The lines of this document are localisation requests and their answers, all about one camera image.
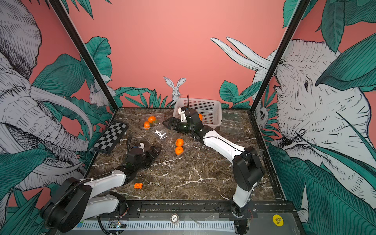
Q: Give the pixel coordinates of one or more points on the yellow round sticker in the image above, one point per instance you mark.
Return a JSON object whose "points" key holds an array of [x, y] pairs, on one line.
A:
{"points": [[278, 220]]}

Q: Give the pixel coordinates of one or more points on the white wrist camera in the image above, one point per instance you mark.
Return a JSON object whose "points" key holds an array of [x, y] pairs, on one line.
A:
{"points": [[182, 114], [141, 146]]}

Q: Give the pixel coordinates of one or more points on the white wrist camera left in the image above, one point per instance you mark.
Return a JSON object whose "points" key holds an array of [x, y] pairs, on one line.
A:
{"points": [[141, 146]]}

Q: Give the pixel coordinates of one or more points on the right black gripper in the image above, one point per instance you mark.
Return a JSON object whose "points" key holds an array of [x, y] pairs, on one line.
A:
{"points": [[174, 121]]}

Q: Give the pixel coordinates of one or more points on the orange container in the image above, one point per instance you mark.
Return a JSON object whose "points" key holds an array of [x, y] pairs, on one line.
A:
{"points": [[179, 142], [179, 150]]}

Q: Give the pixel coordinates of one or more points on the black white checkerboard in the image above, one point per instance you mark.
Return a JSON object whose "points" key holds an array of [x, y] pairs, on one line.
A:
{"points": [[110, 137]]}

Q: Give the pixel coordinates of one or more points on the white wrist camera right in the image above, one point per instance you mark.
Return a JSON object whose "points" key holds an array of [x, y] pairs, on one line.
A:
{"points": [[182, 114]]}

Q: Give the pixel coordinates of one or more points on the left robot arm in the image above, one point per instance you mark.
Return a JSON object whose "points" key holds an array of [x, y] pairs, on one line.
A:
{"points": [[77, 200]]}

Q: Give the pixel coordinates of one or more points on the small orange block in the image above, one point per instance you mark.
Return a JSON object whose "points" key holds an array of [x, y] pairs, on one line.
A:
{"points": [[138, 186]]}

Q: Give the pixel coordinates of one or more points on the white plastic basket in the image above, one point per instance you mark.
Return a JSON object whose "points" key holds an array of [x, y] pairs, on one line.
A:
{"points": [[210, 110]]}

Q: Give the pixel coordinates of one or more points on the small circuit board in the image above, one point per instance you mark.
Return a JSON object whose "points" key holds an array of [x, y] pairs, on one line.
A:
{"points": [[117, 225]]}

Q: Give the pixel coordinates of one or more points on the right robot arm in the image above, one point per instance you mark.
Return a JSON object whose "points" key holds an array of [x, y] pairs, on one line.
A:
{"points": [[247, 168]]}

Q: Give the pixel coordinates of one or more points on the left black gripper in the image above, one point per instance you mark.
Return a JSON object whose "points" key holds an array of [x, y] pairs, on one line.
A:
{"points": [[154, 152]]}

